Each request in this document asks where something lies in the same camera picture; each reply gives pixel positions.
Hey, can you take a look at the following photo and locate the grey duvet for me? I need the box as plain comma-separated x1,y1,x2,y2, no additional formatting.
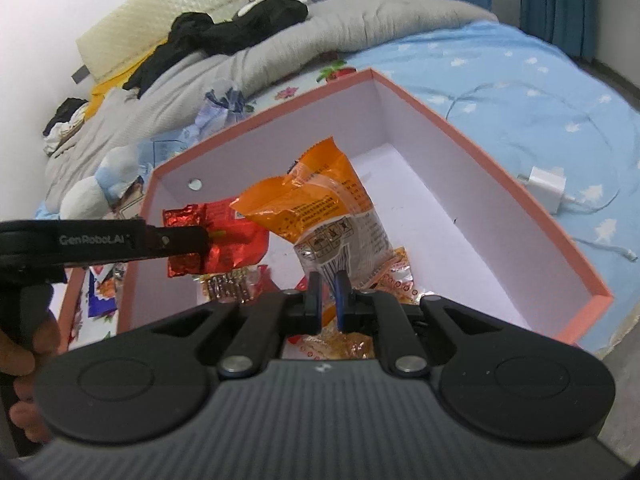
43,0,496,212

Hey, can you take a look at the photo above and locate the cream quilted headboard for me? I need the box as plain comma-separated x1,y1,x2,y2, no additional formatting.
76,0,247,82

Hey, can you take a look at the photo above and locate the blue noodle snack packet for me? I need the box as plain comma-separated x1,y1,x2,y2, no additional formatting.
88,263,117,318

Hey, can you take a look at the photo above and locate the pink box lid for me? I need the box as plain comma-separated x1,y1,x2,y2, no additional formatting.
58,268,87,353

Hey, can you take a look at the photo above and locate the yellow pillow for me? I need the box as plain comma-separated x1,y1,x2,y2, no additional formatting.
85,44,160,120

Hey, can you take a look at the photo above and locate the red foil snack packet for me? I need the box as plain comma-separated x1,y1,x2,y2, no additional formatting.
163,197,269,278

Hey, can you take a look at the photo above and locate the black clothes pile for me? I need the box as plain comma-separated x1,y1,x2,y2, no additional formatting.
122,0,308,96

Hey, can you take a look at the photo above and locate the white charger cable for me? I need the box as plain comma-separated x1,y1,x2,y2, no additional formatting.
444,79,640,264

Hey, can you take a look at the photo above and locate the blue curtain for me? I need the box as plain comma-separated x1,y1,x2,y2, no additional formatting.
520,0,597,62

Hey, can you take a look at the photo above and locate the white phone charger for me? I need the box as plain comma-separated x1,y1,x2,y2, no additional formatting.
518,166,566,214

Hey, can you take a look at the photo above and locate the orange clear snack packet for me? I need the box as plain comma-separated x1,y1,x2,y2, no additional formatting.
282,247,426,361

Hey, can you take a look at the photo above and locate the orange brown snack packet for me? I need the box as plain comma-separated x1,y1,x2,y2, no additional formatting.
231,138,393,287

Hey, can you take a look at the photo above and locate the white blue plush toy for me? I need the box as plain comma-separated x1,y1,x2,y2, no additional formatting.
35,142,157,220

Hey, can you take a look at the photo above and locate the brown red-edged snack packet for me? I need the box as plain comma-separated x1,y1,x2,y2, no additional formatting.
198,264,270,304

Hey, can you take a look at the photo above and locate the pink cardboard box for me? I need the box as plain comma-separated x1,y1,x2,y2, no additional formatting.
141,70,613,344

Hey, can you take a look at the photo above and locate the person's left hand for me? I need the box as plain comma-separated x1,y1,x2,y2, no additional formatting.
1,310,61,443

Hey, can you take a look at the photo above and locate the folded clothes stack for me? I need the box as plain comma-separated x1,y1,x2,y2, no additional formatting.
42,98,89,156

